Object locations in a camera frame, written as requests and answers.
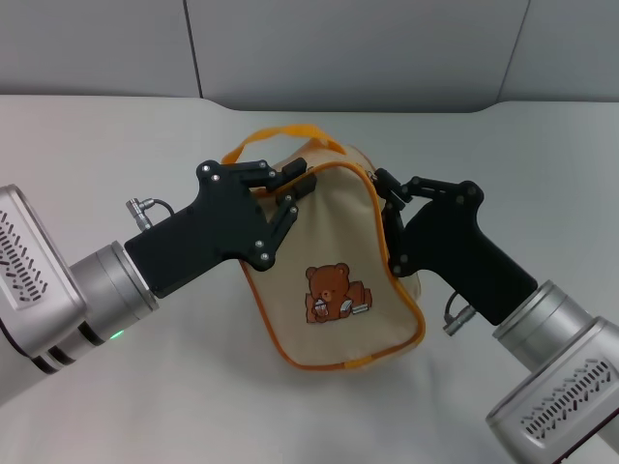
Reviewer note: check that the beige canvas bag orange trim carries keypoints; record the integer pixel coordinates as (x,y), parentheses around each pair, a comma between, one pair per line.
(333,232)

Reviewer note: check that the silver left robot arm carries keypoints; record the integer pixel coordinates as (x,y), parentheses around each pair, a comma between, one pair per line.
(97,285)

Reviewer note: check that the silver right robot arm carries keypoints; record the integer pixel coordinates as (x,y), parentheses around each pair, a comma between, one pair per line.
(556,333)

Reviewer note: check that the small metal zipper pull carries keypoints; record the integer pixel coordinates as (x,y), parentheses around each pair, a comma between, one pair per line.
(373,176)

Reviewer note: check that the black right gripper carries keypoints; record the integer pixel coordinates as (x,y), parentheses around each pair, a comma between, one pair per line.
(450,246)

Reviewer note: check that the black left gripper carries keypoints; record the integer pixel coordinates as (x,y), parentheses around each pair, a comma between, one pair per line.
(208,237)

